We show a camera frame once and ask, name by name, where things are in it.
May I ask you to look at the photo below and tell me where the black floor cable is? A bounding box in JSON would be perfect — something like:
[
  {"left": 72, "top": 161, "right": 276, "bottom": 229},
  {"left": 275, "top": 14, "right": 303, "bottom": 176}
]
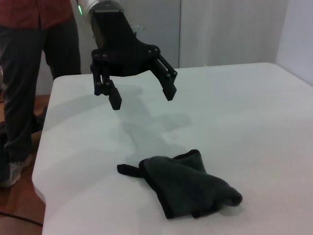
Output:
[{"left": 0, "top": 218, "right": 44, "bottom": 226}]

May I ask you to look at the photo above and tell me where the person in red shirt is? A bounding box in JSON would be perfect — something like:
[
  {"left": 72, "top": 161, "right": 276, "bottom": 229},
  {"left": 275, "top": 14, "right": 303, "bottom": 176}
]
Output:
[{"left": 0, "top": 0, "right": 82, "bottom": 188}]

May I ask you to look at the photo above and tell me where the dark blue rag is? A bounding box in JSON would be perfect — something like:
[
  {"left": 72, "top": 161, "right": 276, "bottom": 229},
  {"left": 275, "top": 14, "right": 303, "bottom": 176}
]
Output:
[{"left": 116, "top": 149, "right": 243, "bottom": 213}]

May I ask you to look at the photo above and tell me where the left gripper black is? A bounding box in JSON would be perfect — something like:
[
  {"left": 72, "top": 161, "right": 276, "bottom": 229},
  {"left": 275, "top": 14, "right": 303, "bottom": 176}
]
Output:
[{"left": 88, "top": 9, "right": 178, "bottom": 110}]

